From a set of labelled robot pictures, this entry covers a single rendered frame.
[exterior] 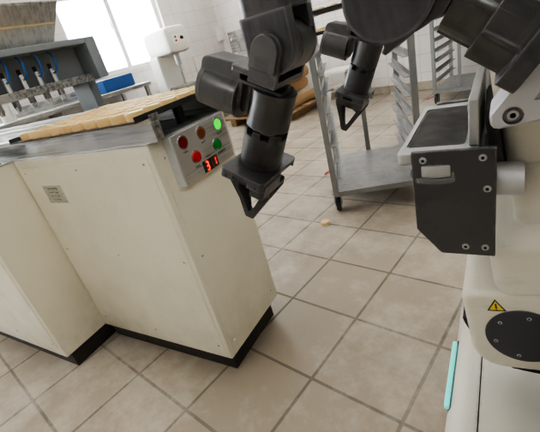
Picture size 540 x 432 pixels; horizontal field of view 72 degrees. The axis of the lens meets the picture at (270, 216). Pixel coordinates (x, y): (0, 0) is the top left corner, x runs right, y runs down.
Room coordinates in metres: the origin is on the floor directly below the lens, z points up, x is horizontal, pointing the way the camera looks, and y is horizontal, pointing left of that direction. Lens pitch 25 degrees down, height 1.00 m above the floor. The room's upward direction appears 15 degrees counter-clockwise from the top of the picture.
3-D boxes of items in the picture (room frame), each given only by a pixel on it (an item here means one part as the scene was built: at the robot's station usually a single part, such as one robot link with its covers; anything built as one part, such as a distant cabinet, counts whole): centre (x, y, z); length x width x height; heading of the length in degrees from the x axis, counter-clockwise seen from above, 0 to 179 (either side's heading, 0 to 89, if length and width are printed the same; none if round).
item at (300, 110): (5.29, -0.46, 0.06); 1.20 x 0.80 x 0.11; 46
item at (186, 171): (1.07, 0.14, 0.77); 0.24 x 0.04 x 0.14; 145
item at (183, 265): (1.28, 0.43, 0.45); 0.70 x 0.34 x 0.90; 55
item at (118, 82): (4.80, 1.37, 0.95); 0.40 x 0.30 x 0.14; 136
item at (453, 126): (0.54, -0.33, 0.77); 0.28 x 0.16 x 0.22; 144
